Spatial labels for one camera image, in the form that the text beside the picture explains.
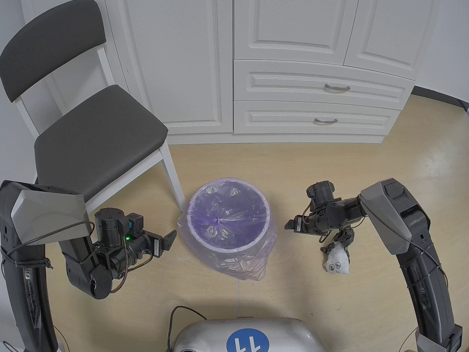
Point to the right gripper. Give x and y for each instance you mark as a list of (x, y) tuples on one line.
[(309, 223)]

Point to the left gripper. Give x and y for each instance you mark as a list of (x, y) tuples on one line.
[(156, 248)]

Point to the black plastic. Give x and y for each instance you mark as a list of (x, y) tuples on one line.
[(339, 249)]

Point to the purple plastic bag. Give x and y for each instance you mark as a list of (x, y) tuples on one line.
[(227, 226)]

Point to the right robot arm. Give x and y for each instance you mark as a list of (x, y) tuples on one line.
[(392, 215)]

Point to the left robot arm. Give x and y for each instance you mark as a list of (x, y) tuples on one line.
[(47, 215)]

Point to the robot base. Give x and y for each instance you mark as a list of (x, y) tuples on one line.
[(249, 337)]

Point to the white trash bin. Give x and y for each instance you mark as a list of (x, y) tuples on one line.
[(205, 238)]

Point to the white chair grey cushions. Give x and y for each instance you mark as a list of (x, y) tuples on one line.
[(99, 134)]

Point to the white wardrobe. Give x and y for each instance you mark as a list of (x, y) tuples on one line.
[(293, 31)]

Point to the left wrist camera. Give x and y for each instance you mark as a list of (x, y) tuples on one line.
[(135, 226)]

